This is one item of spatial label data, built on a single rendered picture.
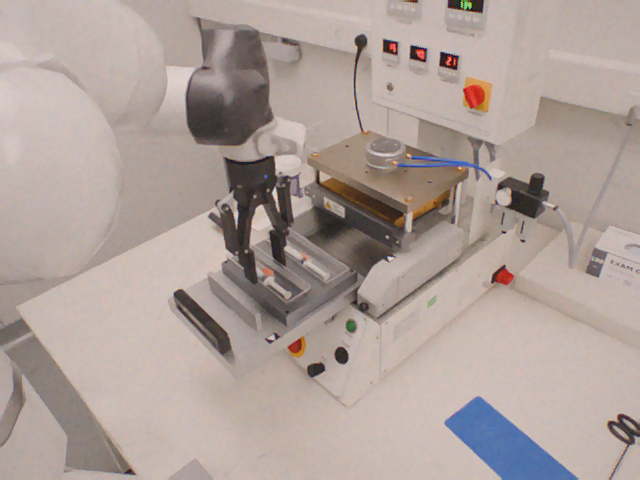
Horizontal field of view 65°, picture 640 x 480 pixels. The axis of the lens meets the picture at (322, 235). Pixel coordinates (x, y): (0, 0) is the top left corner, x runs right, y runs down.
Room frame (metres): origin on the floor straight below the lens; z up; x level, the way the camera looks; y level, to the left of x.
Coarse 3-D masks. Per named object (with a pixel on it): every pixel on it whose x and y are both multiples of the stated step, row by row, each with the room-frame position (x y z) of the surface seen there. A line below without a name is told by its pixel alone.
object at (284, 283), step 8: (256, 248) 0.75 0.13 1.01; (232, 256) 0.73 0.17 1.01; (256, 256) 0.73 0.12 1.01; (264, 256) 0.73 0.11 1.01; (256, 264) 0.71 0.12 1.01; (264, 264) 0.70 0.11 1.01; (272, 264) 0.70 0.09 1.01; (264, 272) 0.68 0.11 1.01; (272, 272) 0.68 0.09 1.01; (280, 272) 0.68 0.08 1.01; (288, 272) 0.68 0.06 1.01; (264, 280) 0.66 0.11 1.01; (272, 280) 0.66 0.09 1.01; (280, 280) 0.66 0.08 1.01; (288, 280) 0.66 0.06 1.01; (296, 280) 0.65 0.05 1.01; (272, 288) 0.64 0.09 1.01; (280, 288) 0.64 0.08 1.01; (288, 288) 0.64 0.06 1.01; (296, 288) 0.63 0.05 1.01; (304, 288) 0.63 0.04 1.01; (280, 296) 0.62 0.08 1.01; (288, 296) 0.62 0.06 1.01
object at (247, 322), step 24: (192, 288) 0.70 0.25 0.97; (216, 288) 0.67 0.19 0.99; (240, 288) 0.69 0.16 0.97; (216, 312) 0.63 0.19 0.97; (240, 312) 0.62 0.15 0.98; (264, 312) 0.63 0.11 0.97; (312, 312) 0.62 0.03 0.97; (336, 312) 0.64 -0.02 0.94; (240, 336) 0.57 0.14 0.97; (264, 336) 0.57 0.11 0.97; (288, 336) 0.58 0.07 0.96; (240, 360) 0.52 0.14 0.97; (264, 360) 0.54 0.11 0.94
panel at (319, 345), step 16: (336, 320) 0.68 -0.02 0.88; (352, 320) 0.66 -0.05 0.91; (368, 320) 0.64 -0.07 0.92; (304, 336) 0.71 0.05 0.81; (320, 336) 0.69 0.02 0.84; (336, 336) 0.67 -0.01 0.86; (352, 336) 0.64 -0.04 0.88; (288, 352) 0.72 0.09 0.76; (304, 352) 0.69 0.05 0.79; (320, 352) 0.67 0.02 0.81; (352, 352) 0.63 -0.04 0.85; (304, 368) 0.68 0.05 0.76; (336, 368) 0.63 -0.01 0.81; (336, 384) 0.61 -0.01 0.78
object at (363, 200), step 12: (336, 180) 0.91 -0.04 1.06; (336, 192) 0.87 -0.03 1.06; (348, 192) 0.86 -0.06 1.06; (360, 192) 0.86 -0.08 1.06; (444, 192) 0.85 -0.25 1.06; (360, 204) 0.82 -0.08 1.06; (372, 204) 0.81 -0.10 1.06; (384, 204) 0.81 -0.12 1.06; (432, 204) 0.82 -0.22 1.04; (444, 204) 0.85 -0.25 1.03; (384, 216) 0.77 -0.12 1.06; (396, 216) 0.77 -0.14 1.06; (420, 216) 0.80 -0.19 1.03
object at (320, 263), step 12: (288, 240) 0.79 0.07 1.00; (300, 240) 0.78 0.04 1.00; (288, 252) 0.75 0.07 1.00; (300, 252) 0.75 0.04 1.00; (312, 252) 0.74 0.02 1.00; (324, 252) 0.74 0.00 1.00; (312, 264) 0.71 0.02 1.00; (324, 264) 0.71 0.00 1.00; (336, 264) 0.70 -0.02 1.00; (324, 276) 0.67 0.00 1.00
